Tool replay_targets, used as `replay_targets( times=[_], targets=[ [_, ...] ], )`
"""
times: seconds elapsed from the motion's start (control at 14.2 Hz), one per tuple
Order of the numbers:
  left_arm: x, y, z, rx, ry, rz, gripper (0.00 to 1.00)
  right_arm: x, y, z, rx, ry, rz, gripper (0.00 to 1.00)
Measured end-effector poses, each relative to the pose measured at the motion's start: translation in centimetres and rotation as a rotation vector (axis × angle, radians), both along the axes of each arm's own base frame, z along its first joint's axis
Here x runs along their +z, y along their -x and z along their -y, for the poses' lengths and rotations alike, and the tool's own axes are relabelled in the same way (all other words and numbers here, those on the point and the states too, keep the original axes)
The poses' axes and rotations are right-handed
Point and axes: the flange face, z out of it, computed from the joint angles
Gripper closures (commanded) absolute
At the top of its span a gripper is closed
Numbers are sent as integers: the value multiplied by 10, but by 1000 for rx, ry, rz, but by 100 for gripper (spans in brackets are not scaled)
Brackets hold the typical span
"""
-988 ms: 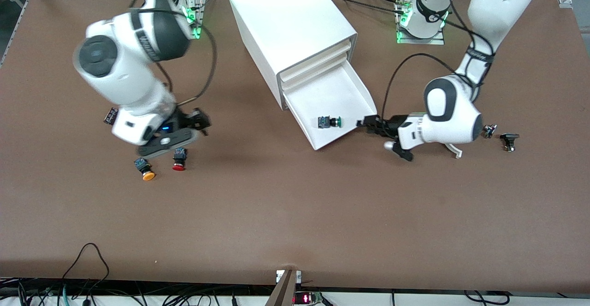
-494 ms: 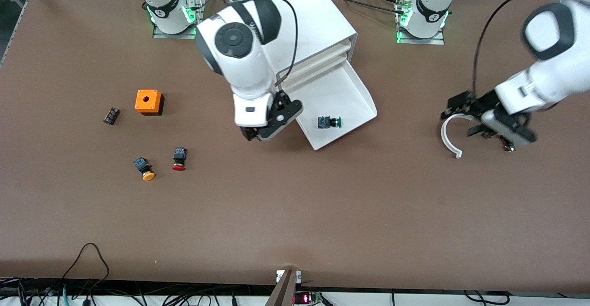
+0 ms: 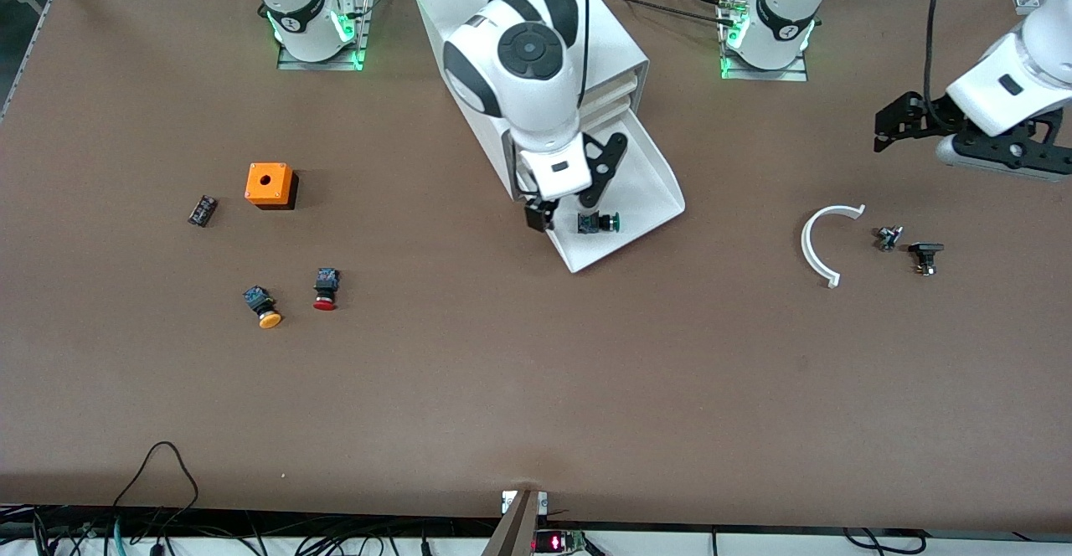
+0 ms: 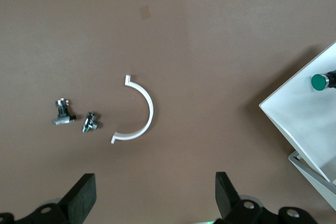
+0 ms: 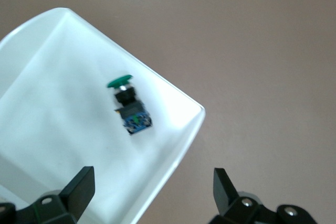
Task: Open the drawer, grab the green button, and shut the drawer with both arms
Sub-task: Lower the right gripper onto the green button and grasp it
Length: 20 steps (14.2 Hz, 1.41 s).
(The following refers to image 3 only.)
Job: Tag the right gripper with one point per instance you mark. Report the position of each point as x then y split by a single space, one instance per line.
538 213

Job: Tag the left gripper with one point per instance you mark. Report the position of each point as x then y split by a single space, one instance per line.
928 112

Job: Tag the green push button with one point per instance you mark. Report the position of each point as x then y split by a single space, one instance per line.
596 223

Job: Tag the white lowest cabinet drawer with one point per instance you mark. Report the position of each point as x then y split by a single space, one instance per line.
645 196

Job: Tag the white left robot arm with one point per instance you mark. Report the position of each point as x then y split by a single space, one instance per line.
783 12

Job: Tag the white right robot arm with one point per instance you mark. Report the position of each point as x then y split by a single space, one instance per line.
528 54

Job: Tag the white middle cabinet drawer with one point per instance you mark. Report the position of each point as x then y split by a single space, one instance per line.
611 108

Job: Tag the white highest cabinet drawer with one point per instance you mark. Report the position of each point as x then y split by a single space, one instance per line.
615 87

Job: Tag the white drawer cabinet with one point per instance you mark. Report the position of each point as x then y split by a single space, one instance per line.
615 45

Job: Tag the red push button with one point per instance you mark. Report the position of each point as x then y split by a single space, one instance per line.
326 286

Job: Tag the yellow push button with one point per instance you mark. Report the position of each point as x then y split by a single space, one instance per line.
261 303

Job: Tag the small grey metal part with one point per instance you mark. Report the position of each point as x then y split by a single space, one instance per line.
889 239

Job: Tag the white curved plastic arc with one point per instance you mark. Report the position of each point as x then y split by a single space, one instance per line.
806 242

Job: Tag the circuit board with red light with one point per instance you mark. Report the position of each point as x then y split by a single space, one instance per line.
557 542

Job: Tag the small black contact block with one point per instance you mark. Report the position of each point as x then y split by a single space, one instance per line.
202 211

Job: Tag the small black switch part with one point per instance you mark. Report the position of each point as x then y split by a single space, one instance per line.
925 250

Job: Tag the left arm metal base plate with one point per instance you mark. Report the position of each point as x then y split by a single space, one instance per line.
762 74

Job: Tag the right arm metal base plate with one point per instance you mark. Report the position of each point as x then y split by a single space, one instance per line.
318 64

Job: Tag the orange button enclosure box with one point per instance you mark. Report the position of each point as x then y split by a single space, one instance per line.
268 183

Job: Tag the front camera mounting beam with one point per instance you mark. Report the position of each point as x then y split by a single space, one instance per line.
515 531

